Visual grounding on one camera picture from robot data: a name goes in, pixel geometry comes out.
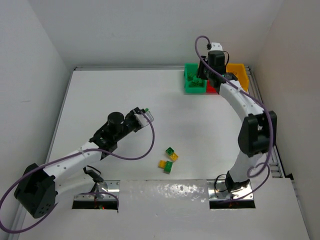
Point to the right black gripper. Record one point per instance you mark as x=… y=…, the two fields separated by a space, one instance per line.
x=202 y=69

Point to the yellow green lego block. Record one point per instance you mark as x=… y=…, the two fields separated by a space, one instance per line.
x=166 y=166

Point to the green and yellow lego stack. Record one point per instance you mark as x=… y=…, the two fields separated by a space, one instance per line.
x=171 y=153

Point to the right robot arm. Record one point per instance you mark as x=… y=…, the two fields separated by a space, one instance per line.
x=258 y=126

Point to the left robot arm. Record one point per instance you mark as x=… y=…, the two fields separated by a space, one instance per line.
x=40 y=189

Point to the yellow storage bin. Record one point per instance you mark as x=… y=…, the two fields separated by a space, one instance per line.
x=239 y=70

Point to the red storage bin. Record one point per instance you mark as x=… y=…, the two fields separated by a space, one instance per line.
x=210 y=89

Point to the green storage bin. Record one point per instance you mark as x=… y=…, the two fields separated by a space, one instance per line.
x=193 y=84

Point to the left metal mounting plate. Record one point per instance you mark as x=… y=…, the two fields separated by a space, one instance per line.
x=105 y=191

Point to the metal mounting plate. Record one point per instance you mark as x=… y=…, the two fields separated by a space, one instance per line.
x=217 y=191
x=105 y=191

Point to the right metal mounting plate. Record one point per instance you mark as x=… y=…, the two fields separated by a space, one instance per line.
x=217 y=191

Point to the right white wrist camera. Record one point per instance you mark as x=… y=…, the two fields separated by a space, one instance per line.
x=215 y=46

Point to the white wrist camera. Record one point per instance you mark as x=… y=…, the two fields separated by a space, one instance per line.
x=215 y=46
x=144 y=118

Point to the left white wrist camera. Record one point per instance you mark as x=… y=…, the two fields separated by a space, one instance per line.
x=144 y=118

